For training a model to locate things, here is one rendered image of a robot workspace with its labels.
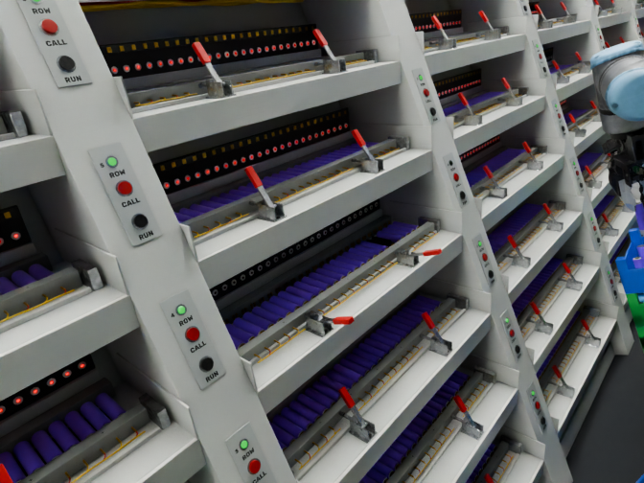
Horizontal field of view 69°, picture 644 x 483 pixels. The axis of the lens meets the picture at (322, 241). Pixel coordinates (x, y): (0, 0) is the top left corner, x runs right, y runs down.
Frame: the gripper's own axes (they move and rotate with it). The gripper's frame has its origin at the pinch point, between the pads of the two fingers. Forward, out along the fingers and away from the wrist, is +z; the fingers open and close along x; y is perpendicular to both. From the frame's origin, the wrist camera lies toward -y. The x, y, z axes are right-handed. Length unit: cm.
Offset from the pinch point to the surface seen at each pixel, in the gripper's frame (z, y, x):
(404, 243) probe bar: -20, 20, -51
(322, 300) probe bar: -25, 40, -65
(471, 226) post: -12.6, 8.0, -36.9
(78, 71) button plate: -72, 51, -75
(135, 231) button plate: -53, 58, -76
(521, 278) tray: 9.6, 1.5, -29.1
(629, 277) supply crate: 7.2, 15.9, -10.1
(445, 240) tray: -14.8, 14.3, -43.1
